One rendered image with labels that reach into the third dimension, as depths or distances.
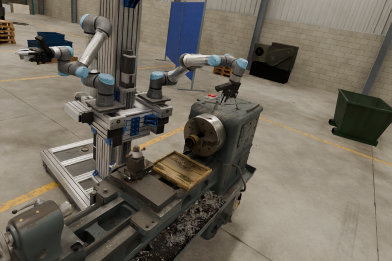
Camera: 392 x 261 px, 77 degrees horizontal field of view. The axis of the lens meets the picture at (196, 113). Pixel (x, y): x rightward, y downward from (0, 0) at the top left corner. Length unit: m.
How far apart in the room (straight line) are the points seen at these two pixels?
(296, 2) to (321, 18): 1.22
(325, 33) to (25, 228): 11.28
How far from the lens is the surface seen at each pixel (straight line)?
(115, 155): 2.52
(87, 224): 1.47
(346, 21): 11.60
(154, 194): 1.46
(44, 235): 1.16
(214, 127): 1.79
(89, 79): 2.06
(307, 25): 11.71
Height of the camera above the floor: 1.91
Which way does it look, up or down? 21 degrees down
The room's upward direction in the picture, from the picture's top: 10 degrees clockwise
